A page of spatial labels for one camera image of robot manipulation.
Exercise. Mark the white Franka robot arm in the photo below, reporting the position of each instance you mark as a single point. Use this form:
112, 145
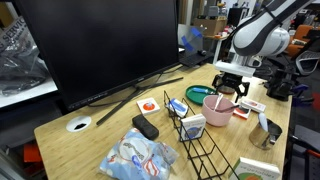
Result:
260, 36

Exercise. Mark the blue snack bag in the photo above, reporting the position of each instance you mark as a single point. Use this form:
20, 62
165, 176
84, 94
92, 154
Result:
136, 156

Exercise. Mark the cardboard box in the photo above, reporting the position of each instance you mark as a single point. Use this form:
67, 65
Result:
208, 26

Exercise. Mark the silver steel cup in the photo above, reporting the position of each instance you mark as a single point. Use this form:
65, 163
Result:
263, 138

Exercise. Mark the black device on table edge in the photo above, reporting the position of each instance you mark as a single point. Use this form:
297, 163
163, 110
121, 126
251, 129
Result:
279, 86

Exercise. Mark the black plastic bag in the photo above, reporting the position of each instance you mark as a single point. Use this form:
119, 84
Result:
20, 66

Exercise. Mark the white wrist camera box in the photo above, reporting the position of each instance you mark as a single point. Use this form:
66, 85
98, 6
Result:
235, 69

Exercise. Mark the orange chair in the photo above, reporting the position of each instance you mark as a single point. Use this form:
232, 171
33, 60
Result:
300, 33

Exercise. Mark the blue white utensil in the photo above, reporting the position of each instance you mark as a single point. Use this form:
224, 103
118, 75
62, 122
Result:
263, 121

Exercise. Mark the orange box under table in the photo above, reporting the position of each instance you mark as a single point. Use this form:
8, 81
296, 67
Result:
31, 153

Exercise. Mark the white box blue globe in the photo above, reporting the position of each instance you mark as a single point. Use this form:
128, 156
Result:
193, 128

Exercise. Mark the grey black office chair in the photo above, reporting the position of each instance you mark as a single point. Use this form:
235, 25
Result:
308, 63

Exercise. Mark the white spoon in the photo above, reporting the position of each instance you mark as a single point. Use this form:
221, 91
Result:
218, 101

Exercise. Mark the green plate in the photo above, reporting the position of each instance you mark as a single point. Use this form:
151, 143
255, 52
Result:
196, 96

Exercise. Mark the black case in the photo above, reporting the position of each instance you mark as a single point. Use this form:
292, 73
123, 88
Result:
145, 126

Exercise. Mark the black monitor stand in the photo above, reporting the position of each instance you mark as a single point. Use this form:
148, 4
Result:
133, 95

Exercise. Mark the steel bowl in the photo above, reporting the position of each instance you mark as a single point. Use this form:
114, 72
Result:
227, 90

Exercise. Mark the black computer monitor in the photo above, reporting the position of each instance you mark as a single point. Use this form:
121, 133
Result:
100, 43

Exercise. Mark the green white box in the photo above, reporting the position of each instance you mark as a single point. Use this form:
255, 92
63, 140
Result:
255, 170

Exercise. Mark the pink cup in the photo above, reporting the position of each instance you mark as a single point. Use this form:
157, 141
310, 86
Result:
216, 116

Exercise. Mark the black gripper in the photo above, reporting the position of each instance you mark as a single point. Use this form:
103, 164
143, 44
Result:
230, 81

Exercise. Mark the small white orange box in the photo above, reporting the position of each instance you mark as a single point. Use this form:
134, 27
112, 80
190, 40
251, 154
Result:
148, 106

